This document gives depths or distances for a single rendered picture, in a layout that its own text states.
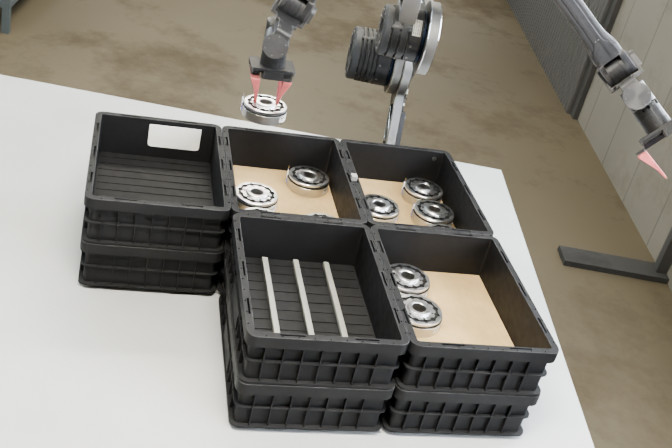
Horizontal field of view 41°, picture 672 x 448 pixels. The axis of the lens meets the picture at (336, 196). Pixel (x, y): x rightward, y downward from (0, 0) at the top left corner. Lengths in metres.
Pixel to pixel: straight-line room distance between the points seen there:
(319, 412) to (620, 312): 2.26
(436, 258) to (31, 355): 0.88
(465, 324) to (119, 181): 0.85
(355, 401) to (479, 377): 0.24
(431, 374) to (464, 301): 0.31
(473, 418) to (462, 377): 0.11
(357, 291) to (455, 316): 0.21
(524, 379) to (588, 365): 1.65
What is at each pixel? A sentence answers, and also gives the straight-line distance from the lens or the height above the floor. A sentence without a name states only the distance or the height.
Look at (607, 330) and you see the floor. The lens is 3.67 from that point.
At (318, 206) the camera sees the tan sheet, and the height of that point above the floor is 0.83.
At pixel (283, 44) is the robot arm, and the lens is 1.95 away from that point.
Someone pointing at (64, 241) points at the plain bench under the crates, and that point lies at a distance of 2.15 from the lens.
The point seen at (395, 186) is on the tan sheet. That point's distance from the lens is 2.35.
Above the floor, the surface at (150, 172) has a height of 0.83.
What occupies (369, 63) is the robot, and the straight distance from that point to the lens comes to 2.94.
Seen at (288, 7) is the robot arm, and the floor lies 1.29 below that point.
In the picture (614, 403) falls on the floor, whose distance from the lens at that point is 3.32.
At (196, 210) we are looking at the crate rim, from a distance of 1.88.
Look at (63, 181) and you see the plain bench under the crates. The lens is 2.37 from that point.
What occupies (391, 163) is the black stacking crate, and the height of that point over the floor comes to 0.88.
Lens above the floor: 1.92
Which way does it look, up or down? 29 degrees down
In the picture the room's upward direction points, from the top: 14 degrees clockwise
